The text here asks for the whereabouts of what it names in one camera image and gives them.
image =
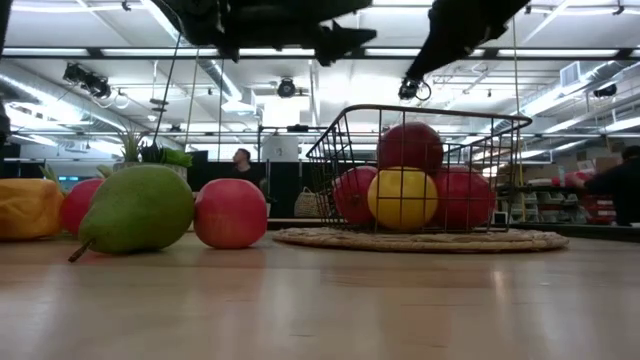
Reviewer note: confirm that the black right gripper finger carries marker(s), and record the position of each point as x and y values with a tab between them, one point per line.
432	50

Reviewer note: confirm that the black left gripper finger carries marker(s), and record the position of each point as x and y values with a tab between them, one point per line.
345	40

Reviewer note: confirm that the dark red apple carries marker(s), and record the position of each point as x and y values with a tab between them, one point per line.
410	147

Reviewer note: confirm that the yellow lemon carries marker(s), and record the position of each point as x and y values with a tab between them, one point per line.
402	200

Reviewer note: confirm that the red apple with yellow streaks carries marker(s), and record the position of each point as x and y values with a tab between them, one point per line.
230	215

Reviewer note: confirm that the green pear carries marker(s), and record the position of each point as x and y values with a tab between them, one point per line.
140	210

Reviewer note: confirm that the yellow bell pepper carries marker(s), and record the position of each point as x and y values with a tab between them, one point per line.
30	210

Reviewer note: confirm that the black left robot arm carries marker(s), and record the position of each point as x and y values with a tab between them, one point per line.
195	20

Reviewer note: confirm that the person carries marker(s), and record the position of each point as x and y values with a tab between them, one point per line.
615	190
244	162

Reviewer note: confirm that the black ceiling fixture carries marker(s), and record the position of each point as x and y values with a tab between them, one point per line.
605	91

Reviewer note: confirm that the woven handbag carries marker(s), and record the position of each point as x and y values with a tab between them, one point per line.
306	205

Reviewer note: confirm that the potted plant in patterned pot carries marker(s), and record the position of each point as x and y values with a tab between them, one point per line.
165	156

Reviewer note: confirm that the black overhead beam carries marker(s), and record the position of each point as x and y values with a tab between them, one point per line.
95	52

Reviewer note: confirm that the shelf with red bins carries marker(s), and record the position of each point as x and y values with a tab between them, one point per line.
550	202

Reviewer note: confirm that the round woven straw mat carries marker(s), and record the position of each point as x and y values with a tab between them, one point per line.
425	242

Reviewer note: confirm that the cardboard boxes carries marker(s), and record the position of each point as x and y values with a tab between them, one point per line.
606	164

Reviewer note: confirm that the black ceiling spotlights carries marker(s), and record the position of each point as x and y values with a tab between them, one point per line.
87	80

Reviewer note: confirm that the black overhead camera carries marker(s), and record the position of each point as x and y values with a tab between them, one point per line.
286	88

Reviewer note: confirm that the black table frame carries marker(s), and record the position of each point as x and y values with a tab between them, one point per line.
600	232

